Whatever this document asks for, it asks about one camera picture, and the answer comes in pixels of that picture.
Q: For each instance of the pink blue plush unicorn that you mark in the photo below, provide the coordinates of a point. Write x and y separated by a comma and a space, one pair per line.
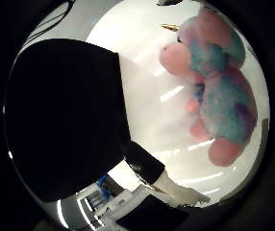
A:
220, 106

